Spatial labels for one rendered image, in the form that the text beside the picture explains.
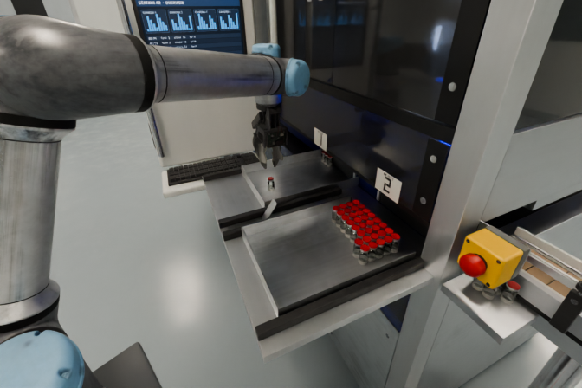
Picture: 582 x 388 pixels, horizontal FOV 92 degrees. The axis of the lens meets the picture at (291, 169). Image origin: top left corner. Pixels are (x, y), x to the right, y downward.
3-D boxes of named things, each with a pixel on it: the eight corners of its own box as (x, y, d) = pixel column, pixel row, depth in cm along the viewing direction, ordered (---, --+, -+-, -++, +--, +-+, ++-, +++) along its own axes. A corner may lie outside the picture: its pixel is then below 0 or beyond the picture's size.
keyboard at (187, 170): (254, 154, 138) (253, 150, 136) (262, 166, 126) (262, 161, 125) (167, 171, 124) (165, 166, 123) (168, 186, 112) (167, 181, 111)
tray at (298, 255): (349, 204, 86) (350, 195, 85) (412, 262, 65) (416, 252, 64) (242, 236, 75) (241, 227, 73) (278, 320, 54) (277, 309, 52)
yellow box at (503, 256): (480, 251, 58) (490, 223, 54) (516, 276, 52) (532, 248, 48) (454, 263, 55) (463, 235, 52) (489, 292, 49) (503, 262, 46)
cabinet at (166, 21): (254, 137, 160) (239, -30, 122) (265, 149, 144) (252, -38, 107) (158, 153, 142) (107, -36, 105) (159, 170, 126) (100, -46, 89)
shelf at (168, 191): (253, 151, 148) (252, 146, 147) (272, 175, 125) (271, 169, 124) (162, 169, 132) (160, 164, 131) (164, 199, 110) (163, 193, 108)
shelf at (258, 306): (314, 156, 122) (314, 151, 121) (457, 271, 66) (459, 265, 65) (203, 180, 105) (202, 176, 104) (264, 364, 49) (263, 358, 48)
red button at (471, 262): (468, 261, 53) (474, 245, 51) (488, 276, 50) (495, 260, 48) (453, 268, 52) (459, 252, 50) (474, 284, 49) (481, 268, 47)
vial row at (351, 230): (336, 217, 81) (337, 204, 78) (377, 260, 66) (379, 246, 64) (330, 219, 80) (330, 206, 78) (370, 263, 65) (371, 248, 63)
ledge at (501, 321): (482, 268, 66) (485, 262, 65) (545, 314, 56) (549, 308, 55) (439, 289, 61) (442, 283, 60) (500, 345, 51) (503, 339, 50)
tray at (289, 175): (320, 156, 117) (320, 148, 115) (358, 185, 96) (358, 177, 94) (242, 173, 105) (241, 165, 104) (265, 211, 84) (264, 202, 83)
